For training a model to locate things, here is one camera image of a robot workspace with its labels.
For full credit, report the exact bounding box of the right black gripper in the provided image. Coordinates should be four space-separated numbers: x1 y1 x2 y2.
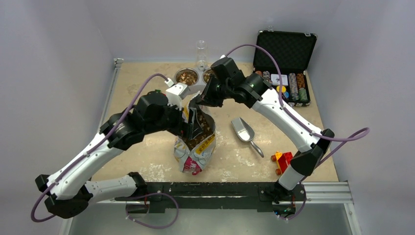
196 72 232 107

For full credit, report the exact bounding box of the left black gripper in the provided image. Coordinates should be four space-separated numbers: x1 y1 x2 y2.
144 97 203 140

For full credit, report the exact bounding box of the pet food bag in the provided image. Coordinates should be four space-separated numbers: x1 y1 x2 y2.
173 92 216 175

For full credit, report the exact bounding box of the metal food scoop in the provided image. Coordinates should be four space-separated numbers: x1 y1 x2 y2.
231 117 265 158

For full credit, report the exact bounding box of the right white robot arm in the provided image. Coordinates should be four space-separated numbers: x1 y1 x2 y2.
196 57 334 199

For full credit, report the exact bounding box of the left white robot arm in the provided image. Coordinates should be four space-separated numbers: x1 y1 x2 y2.
35 90 202 219

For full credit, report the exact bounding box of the grey double pet bowl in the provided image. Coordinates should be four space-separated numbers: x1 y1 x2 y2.
173 68 214 94

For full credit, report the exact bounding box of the clear water bottle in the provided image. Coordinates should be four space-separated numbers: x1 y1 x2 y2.
196 40 208 71

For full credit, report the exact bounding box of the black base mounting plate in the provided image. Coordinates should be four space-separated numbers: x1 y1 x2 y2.
115 182 306 215

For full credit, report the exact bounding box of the red yellow toy block car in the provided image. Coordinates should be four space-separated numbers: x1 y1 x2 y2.
271 152 293 176

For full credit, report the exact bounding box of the black poker chip case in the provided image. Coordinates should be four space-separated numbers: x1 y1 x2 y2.
253 30 318 107

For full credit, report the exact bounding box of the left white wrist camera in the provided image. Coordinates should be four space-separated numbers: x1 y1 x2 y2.
164 78 190 110

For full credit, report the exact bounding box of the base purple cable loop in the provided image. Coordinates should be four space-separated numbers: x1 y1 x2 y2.
125 190 180 229

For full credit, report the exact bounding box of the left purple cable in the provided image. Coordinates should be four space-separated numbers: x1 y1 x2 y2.
30 73 171 223

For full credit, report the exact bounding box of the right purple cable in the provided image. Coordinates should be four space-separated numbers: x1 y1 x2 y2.
224 44 370 182

